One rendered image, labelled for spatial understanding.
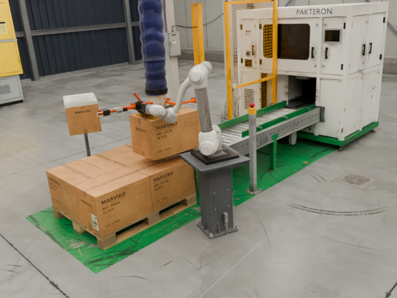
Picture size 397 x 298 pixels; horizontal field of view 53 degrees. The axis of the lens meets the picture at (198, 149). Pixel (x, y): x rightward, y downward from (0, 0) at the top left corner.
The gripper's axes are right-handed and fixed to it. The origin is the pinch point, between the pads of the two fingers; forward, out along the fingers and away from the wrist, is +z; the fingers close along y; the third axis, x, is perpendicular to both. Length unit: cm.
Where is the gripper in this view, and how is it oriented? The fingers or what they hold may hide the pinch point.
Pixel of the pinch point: (135, 106)
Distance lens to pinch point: 390.3
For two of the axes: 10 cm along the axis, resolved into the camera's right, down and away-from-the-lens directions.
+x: 7.1, -2.7, 6.5
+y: 0.6, 9.4, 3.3
